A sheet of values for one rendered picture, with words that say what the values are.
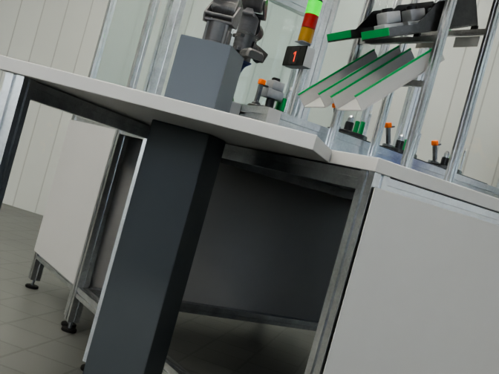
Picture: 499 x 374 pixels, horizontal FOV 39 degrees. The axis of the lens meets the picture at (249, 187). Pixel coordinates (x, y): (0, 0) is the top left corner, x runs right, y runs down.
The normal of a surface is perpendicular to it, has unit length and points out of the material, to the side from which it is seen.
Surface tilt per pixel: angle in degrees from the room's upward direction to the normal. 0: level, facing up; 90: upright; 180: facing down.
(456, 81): 90
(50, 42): 90
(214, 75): 90
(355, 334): 90
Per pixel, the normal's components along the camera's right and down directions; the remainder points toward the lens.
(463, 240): 0.52, 0.15
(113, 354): -0.22, -0.05
